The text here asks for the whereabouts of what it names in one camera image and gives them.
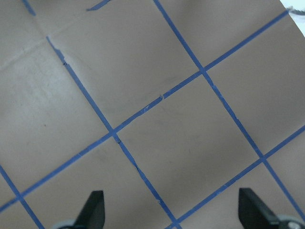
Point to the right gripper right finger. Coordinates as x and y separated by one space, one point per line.
253 213

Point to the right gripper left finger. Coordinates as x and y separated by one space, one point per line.
92 215

